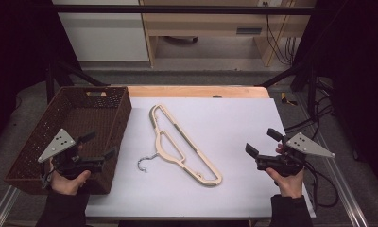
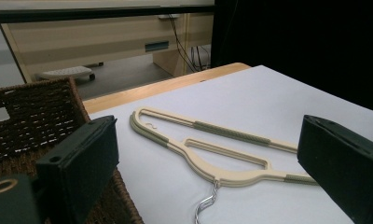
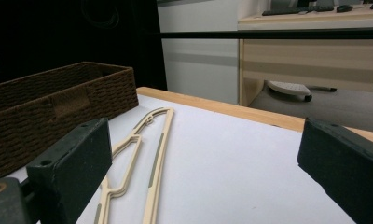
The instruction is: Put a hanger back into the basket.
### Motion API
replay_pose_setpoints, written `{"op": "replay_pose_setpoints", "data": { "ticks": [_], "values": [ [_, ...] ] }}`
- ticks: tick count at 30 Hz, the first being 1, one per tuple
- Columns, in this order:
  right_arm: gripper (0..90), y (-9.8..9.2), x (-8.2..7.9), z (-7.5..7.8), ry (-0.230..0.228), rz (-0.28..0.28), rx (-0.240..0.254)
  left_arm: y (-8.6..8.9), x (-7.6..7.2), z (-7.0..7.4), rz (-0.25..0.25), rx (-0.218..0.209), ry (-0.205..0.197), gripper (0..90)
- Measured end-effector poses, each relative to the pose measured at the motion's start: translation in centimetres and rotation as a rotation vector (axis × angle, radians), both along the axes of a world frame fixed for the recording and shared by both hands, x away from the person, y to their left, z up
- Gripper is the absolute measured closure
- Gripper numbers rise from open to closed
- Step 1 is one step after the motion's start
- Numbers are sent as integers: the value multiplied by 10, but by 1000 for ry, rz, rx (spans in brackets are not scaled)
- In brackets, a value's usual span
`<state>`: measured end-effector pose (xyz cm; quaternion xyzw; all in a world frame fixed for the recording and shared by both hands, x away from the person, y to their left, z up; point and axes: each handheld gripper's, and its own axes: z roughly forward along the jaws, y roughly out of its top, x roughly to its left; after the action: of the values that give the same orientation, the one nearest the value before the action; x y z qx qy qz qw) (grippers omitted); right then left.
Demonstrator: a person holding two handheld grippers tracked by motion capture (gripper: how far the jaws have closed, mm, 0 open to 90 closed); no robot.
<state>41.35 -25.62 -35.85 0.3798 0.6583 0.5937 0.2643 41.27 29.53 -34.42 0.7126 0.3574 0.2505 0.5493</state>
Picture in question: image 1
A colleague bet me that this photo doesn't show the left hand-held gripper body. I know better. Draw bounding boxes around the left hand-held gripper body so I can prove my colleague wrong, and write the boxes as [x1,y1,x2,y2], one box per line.
[37,128,106,181]

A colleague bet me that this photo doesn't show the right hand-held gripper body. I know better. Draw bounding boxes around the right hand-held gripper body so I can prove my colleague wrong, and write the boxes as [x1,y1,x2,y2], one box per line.
[255,131,336,178]

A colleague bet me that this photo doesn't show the brown woven plastic basket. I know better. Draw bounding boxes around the brown woven plastic basket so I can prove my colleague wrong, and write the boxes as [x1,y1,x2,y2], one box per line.
[4,85,133,196]

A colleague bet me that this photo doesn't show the person's left hand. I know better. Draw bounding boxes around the person's left hand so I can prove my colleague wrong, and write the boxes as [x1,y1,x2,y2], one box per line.
[48,163,93,196]

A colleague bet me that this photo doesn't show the person's right hand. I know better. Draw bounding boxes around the person's right hand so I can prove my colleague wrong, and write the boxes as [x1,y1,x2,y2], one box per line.
[266,166,305,199]

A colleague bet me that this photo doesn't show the white table sheet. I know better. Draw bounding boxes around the white table sheet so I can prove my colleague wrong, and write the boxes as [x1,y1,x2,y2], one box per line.
[84,96,317,220]

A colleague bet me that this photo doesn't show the yellow and black tool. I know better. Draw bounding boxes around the yellow and black tool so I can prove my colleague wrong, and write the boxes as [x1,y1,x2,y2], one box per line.
[280,92,299,107]

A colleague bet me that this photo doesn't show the black metal stand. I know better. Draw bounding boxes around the black metal stand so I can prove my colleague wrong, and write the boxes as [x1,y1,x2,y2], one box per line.
[256,60,318,117]
[45,60,111,102]

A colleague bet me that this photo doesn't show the cream plastic clothes hanger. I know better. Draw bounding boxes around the cream plastic clothes hanger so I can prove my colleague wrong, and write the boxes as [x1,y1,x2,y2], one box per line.
[137,103,223,187]

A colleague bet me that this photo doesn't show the black curtain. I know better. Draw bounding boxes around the black curtain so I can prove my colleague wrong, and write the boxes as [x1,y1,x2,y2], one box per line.
[292,0,378,197]
[0,0,81,152]

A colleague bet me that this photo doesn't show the white cabinet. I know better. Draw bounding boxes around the white cabinet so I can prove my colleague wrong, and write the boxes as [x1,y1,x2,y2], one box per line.
[53,0,150,63]

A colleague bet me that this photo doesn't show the light wooden desk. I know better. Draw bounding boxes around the light wooden desk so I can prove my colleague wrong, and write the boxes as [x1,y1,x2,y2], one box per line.
[139,0,318,68]

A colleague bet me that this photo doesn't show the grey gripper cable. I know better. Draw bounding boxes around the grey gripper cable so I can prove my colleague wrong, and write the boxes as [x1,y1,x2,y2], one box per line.
[40,168,58,190]

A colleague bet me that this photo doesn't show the black floor cables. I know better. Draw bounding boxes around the black floor cables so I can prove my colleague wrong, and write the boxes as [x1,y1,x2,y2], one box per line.
[284,79,336,133]

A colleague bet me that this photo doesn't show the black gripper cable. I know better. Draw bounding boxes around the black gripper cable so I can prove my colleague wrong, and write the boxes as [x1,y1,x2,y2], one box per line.
[303,160,340,209]

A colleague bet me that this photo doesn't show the aluminium rail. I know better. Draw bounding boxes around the aluminium rail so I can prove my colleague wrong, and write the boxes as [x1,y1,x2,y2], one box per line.
[0,185,21,227]
[295,94,370,227]

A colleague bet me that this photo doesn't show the hanging black cables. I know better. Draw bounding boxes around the hanging black cables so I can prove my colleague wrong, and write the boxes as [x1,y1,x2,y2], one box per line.
[265,1,296,66]

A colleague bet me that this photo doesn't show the yellow cable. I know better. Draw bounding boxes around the yellow cable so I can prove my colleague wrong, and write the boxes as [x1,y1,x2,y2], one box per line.
[266,0,296,67]

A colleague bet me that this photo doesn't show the black horizontal frame bar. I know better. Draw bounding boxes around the black horizontal frame bar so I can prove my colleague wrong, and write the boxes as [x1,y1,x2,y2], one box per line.
[51,4,316,16]

